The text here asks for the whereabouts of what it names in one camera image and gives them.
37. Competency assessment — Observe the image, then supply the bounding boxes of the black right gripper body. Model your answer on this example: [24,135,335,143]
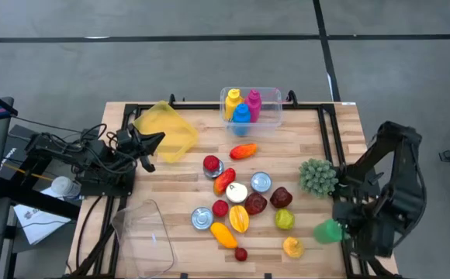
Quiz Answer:
[343,211,383,253]

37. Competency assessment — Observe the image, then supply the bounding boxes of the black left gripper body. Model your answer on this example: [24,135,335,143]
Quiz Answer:
[115,126,145,158]

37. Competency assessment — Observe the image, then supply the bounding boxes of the green plastic bottle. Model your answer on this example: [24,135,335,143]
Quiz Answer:
[313,218,345,245]

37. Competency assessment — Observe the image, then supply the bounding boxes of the dark red wrinkled fruit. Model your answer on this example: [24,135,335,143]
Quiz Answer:
[244,191,268,216]
[269,186,293,209]

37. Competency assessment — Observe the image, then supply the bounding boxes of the silver tin can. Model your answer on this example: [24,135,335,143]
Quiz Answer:
[191,206,215,231]
[202,160,225,180]
[250,171,273,194]

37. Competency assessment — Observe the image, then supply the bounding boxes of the yellow plastic bottle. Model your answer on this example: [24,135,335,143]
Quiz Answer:
[224,88,244,121]

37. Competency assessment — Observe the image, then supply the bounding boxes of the white round object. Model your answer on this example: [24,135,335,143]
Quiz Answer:
[225,181,249,205]

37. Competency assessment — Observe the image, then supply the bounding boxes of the yellow plastic bin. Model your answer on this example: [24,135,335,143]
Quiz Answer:
[133,100,199,164]

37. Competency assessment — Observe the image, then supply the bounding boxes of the green succulent plant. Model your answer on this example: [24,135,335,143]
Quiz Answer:
[298,157,339,198]

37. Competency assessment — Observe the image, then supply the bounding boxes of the green apple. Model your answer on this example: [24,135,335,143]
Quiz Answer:
[274,208,296,230]

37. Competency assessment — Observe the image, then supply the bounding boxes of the clear plastic tray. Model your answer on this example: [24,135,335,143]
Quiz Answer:
[111,198,178,279]

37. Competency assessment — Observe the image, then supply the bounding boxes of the clear bin with blue contents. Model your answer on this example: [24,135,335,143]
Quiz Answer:
[231,103,252,137]

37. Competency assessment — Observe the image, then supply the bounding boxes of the orange yellow mango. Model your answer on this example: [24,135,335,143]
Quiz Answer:
[209,222,239,250]

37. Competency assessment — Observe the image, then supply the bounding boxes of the thin yellow rod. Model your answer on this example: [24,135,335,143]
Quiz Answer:
[2,162,55,182]

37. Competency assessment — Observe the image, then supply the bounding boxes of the magenta plastic bottle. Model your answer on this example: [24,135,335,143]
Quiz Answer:
[244,88,263,123]

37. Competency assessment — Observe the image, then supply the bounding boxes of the black box white lettering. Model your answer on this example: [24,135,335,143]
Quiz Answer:
[0,123,59,183]

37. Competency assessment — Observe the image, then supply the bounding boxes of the white paper sheet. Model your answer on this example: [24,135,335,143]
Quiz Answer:
[13,188,73,246]

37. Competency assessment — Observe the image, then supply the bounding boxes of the clear plastic bin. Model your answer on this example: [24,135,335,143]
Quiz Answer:
[220,86,284,137]

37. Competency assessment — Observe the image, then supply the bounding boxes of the black metal table frame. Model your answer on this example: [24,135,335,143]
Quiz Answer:
[69,101,400,279]

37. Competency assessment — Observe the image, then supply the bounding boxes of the black power cable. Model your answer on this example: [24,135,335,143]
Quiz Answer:
[75,195,106,270]

